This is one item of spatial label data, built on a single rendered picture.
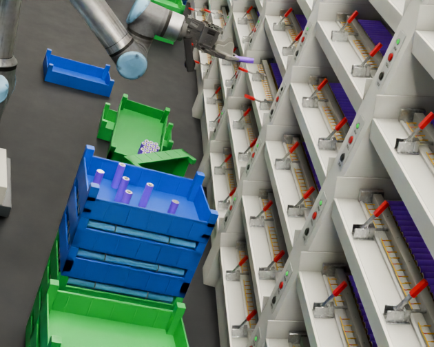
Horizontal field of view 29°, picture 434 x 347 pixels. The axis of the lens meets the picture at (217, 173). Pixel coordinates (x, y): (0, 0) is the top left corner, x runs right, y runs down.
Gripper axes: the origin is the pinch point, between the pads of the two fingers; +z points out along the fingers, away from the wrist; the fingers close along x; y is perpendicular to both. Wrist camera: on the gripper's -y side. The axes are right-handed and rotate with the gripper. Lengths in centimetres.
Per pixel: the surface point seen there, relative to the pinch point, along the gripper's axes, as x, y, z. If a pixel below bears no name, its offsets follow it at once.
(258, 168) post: -34.9, -18.7, 14.0
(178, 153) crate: 13.2, -44.2, -1.0
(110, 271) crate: -97, -30, -25
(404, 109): -107, 34, 14
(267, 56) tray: 34.8, -3.8, 17.8
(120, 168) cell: -82, -12, -30
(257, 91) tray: 6.0, -9.0, 13.1
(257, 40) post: 35.0, 0.0, 12.1
